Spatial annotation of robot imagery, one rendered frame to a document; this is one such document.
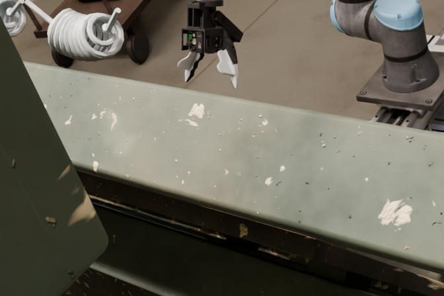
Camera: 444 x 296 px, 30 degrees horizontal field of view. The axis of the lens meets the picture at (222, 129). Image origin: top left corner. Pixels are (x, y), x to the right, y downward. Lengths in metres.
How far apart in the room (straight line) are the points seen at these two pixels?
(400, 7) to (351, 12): 0.15
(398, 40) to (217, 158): 1.47
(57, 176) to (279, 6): 4.98
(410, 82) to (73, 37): 1.26
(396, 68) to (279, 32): 2.75
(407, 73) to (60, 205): 1.97
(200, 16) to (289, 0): 3.39
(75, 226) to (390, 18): 1.90
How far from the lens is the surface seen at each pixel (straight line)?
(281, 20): 5.05
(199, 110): 0.77
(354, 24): 2.24
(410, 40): 2.17
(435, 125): 2.26
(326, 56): 4.56
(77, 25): 1.13
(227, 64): 1.88
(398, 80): 2.23
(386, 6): 2.18
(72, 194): 0.27
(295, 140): 0.70
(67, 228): 0.27
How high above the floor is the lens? 2.28
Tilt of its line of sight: 33 degrees down
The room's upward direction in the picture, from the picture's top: 19 degrees counter-clockwise
